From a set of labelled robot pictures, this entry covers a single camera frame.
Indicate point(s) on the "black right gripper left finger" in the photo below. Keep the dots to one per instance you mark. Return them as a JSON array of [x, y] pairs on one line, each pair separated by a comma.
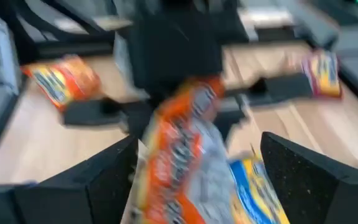
[[73, 202]]

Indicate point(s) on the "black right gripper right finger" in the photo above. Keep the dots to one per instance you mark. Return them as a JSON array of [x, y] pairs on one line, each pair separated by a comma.
[[322, 199]]

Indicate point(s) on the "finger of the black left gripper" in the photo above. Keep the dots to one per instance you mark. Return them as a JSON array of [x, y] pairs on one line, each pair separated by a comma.
[[230, 121], [140, 119]]

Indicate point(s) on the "orange Maruchan noodle packet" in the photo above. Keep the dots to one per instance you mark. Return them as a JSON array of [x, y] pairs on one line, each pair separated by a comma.
[[64, 81], [172, 161]]

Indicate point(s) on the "light grey plastic bin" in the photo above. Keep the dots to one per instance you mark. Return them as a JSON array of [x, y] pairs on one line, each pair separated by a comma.
[[121, 62]]

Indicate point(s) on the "blue soy sauce noodle packet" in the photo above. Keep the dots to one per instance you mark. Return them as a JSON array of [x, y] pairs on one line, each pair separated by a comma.
[[253, 193]]

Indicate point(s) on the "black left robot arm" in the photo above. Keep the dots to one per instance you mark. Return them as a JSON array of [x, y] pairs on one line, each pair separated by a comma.
[[172, 21]]

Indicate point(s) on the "red roast beef noodle packet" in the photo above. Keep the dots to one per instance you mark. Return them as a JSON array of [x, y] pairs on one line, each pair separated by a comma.
[[323, 76]]

